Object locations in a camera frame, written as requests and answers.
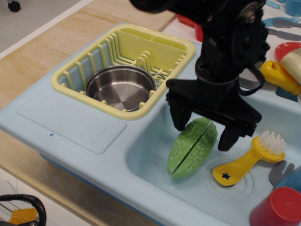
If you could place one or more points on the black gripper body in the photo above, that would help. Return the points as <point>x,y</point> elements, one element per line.
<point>221,103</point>

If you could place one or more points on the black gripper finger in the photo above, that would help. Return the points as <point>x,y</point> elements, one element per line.
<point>181,113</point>
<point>229,137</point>

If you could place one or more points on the green bumpy toy squash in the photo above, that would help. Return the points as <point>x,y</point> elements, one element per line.
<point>192,146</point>

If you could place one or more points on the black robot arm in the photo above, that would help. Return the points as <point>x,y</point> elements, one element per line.
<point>234,39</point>

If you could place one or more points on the stainless steel pot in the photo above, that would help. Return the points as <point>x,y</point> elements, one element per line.
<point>123,87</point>

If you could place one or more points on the grey toy faucet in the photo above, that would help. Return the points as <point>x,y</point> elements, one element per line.
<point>251,78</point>

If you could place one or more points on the yellow dish brush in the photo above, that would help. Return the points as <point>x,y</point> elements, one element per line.
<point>269,147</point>

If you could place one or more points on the pale yellow dish rack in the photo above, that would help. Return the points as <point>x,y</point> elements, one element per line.
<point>124,44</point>

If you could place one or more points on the grey toy fork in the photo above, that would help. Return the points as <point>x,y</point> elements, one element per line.
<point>280,171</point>

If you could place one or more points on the red cup upright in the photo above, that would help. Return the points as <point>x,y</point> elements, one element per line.
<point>199,32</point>

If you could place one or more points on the light blue toy sink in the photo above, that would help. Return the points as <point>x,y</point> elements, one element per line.
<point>125,153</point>

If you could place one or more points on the blue cup front right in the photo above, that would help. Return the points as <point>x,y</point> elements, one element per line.
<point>293,180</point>

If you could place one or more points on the red cup lying down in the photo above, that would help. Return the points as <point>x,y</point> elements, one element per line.
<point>185,20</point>

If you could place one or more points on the red toy plate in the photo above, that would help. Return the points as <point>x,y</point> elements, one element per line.
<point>284,48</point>

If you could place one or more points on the red cup front right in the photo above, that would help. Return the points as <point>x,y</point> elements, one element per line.
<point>281,208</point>

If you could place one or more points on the blue toy utensil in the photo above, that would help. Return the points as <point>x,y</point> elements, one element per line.
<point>269,22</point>

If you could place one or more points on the grey toy knife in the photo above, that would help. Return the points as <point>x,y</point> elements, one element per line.
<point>284,35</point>

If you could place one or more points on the grey toy spatula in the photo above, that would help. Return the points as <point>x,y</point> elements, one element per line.
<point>285,23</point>

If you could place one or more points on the blue toy cup back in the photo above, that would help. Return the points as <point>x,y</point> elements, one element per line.
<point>293,7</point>

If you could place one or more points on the yellow tape piece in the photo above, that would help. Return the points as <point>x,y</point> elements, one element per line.
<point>23,216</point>

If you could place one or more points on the black caster wheel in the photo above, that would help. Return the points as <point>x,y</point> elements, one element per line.
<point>13,5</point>

